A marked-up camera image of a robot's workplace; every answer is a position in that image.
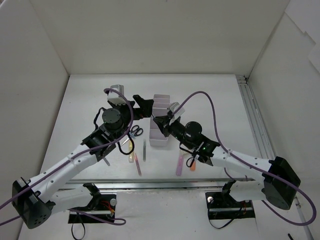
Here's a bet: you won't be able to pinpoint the grey purple pen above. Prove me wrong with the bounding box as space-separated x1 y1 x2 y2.
103 157 110 166

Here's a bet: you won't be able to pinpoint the purple highlighter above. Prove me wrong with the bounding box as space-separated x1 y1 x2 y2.
175 154 184 176

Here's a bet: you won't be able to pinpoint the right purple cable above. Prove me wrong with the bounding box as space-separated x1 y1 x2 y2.
172 90 316 227

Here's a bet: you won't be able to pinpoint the pink pen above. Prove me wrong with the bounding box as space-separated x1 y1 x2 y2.
134 153 142 177

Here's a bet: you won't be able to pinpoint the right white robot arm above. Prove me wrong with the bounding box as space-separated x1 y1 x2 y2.
153 116 301 210

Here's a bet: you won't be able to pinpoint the front aluminium rail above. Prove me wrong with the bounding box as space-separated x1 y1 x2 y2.
62 177 253 191

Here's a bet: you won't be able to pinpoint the orange highlighter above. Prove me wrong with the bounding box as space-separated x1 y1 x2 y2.
190 161 196 172

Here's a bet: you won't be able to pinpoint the dark green pen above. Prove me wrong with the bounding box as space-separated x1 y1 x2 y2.
142 139 147 162

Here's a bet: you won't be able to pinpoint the black handled scissors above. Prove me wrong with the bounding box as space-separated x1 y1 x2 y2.
120 124 144 146

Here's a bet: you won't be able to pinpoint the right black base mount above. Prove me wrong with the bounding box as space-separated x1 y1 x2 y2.
205 192 256 220

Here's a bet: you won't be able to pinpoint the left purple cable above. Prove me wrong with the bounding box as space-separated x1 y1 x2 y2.
0 87 137 226

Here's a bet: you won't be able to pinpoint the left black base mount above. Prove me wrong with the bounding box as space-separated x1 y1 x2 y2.
67 192 117 224

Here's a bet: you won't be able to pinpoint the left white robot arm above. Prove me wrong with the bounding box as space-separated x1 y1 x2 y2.
12 95 154 229

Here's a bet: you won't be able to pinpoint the white compartment organizer box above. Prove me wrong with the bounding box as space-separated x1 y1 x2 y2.
149 94 171 147

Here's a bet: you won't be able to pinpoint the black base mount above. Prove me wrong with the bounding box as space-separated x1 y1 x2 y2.
67 192 117 224
205 192 256 220

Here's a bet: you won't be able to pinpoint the yellow highlighter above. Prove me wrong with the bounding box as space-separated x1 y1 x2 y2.
128 141 135 163

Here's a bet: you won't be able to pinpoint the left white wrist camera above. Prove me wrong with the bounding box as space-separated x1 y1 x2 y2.
107 84 126 106

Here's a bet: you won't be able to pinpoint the purple cable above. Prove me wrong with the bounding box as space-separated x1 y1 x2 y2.
0 87 137 226
172 90 316 227

